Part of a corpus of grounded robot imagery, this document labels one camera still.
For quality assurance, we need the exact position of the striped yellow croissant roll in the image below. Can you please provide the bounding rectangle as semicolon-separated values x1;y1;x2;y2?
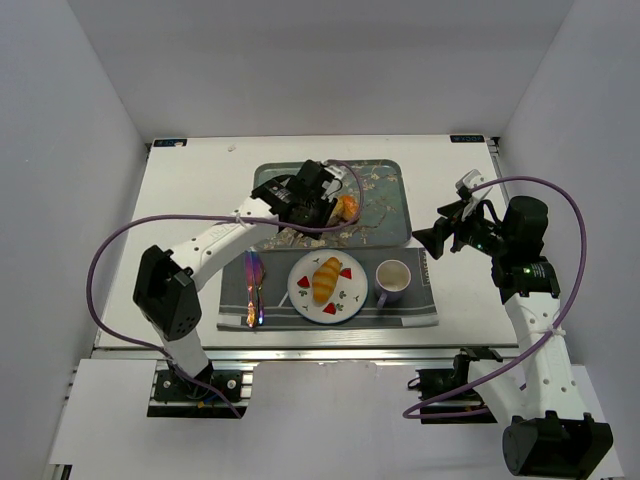
312;257;342;305

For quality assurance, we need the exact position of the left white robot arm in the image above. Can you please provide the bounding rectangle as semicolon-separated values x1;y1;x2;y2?
133;160;345;399

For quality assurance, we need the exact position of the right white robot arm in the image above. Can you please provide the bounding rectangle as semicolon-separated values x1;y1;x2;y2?
413;196;613;479

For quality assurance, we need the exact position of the brown bread slice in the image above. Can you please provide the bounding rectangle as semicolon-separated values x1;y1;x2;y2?
327;199;344;227

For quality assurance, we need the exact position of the small round glazed bun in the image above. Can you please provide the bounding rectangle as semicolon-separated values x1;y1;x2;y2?
338;195;359;221

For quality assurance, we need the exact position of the floral teal serving tray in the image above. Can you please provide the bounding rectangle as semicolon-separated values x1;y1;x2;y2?
256;159;411;250

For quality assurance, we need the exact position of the lavender ceramic mug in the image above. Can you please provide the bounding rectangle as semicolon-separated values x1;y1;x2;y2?
375;259;412;309

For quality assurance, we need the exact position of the grey striped placemat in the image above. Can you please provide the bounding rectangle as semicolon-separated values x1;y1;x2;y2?
216;247;441;332

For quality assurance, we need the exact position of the iridescent fork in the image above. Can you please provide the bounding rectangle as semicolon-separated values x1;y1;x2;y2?
252;252;265;326

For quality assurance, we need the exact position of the white strawberry pattern plate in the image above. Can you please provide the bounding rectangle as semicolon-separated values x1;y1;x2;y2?
287;249;369;325

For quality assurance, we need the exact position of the right blue table label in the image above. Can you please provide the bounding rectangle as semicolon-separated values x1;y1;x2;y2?
449;134;485;143

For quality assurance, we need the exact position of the blue table label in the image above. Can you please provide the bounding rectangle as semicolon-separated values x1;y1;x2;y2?
449;134;485;143
153;138;187;148

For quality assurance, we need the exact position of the left blue table label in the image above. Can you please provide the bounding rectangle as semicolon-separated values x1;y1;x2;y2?
153;138;187;148

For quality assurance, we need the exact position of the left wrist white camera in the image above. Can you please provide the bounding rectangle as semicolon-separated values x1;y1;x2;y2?
322;163;346;196

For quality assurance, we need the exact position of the wrist white camera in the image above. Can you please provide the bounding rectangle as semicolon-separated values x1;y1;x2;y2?
455;169;491;221
322;163;346;196

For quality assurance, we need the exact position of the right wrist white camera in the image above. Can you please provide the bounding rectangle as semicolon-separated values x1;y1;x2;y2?
455;169;491;221

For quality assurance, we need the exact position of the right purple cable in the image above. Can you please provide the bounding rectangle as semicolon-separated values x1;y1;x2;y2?
402;173;590;420

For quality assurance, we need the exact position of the purple cable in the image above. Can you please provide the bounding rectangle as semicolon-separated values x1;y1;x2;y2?
402;173;590;420
86;158;365;419

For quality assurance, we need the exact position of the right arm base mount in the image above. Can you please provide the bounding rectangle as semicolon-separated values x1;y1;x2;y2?
404;347;503;425

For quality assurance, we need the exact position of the aluminium table edge rail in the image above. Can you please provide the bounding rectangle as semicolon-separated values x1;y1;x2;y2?
209;344;531;365

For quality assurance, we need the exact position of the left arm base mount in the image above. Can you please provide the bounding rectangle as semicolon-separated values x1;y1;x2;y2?
147;366;252;419

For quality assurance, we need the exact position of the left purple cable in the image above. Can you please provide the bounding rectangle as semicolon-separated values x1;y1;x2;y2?
86;158;365;419

